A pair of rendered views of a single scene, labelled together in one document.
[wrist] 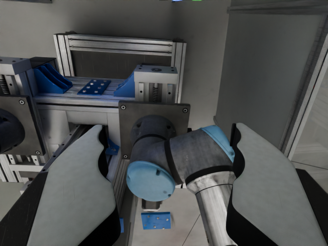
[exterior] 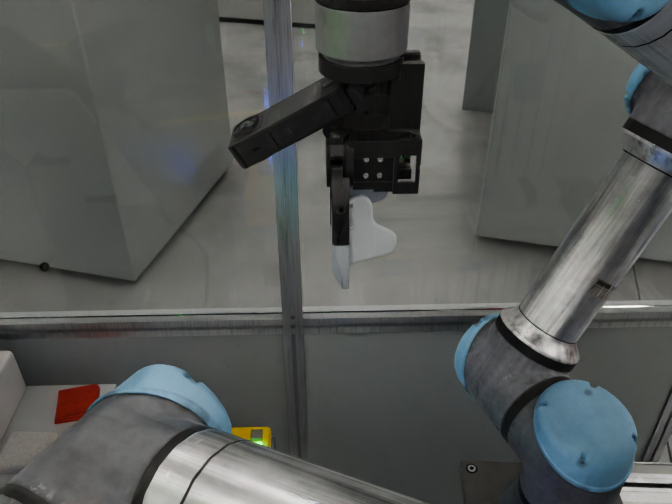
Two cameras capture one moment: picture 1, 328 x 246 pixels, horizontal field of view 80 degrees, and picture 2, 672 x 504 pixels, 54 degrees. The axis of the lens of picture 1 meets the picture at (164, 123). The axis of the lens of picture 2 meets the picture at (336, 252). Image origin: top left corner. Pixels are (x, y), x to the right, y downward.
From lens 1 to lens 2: 0.60 m
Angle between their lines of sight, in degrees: 59
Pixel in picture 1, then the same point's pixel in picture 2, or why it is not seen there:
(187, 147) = (491, 386)
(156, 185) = (574, 405)
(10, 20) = not seen: outside the picture
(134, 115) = not seen: outside the picture
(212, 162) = (494, 335)
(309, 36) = (332, 344)
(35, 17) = not seen: outside the picture
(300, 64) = (373, 343)
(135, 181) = (583, 442)
